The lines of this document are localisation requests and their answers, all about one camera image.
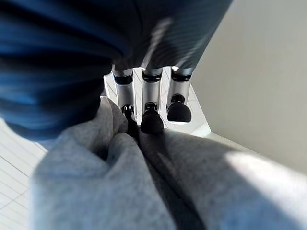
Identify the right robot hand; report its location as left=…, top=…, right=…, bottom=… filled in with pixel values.
left=0, top=0, right=235, bottom=141

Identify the grey fabric garment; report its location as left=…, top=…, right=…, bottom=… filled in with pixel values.
left=30, top=97, right=307, bottom=230

